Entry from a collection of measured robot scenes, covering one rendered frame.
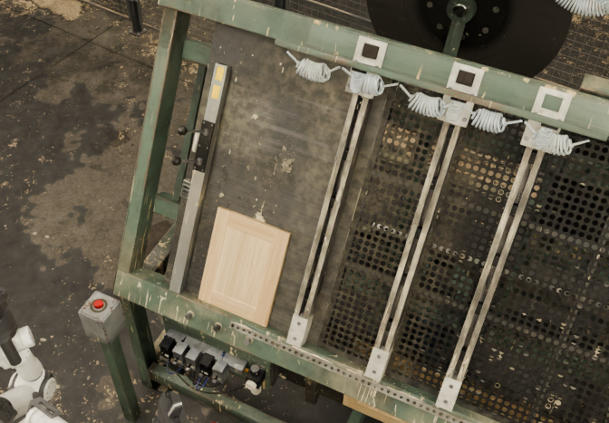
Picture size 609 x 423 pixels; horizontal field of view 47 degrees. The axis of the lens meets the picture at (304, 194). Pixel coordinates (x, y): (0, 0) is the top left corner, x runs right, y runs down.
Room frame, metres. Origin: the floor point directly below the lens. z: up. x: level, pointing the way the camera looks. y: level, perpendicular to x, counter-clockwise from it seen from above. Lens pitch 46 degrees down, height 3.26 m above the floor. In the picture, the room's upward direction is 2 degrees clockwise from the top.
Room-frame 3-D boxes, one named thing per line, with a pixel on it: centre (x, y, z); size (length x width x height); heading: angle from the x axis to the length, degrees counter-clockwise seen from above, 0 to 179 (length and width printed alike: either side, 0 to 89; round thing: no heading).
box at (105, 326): (1.60, 0.80, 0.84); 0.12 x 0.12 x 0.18; 67
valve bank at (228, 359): (1.49, 0.36, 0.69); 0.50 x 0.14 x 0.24; 67
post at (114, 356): (1.60, 0.80, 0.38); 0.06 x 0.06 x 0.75; 67
